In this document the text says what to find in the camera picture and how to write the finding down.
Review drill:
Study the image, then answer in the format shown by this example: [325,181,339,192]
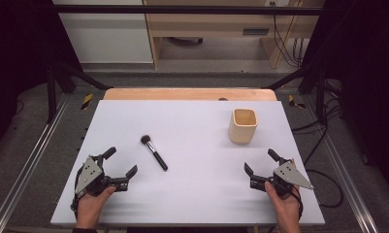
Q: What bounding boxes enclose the dark drawer handle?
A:
[242,27,271,36]

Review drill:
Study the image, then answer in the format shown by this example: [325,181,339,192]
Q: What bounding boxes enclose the person's left hand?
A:
[75,185,117,229]

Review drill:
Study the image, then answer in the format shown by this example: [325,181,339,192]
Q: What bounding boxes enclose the black curtain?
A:
[303,0,389,198]
[0,0,83,156]

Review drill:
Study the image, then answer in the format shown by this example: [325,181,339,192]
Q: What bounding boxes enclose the beige square cup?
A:
[227,108,259,146]

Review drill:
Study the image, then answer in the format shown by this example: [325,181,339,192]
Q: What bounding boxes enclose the light wooden desk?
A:
[143,0,326,70]

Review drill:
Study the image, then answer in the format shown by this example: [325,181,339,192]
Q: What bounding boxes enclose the white cabinet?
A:
[51,0,154,64]

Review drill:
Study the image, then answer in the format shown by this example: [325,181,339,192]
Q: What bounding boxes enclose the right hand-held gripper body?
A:
[249,157,314,197]

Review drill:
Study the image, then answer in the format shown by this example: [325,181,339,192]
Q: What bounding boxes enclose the black item under desk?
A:
[167,36,205,46]

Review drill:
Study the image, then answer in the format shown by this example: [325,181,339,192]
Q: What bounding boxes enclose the black metal stand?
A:
[263,62,329,125]
[46,62,113,124]

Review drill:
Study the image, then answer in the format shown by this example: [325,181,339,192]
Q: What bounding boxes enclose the white board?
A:
[49,99,326,227]

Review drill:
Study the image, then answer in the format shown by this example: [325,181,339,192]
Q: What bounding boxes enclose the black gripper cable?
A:
[70,173,81,218]
[290,184,305,221]

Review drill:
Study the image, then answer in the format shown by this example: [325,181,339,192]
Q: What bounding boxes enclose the aluminium rail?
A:
[303,95,380,233]
[0,93,71,233]

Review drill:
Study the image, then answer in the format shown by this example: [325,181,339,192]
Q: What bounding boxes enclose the person's right hand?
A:
[264,181,302,233]

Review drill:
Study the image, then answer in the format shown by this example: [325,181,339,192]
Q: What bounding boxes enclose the yellow black tape marker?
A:
[81,92,94,111]

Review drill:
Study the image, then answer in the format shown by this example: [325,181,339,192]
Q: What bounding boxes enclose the black makeup brush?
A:
[140,134,169,172]

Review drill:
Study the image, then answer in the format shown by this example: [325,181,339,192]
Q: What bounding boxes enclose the black frame bar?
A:
[51,4,326,17]

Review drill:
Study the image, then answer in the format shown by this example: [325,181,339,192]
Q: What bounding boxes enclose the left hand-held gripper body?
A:
[74,154,130,197]

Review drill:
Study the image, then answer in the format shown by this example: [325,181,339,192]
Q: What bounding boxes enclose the black hanging cables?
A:
[270,1,305,69]

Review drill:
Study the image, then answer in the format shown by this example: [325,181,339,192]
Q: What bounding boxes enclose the wooden table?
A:
[103,87,278,102]

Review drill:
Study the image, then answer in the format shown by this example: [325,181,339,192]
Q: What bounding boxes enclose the black floor cable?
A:
[292,81,345,209]

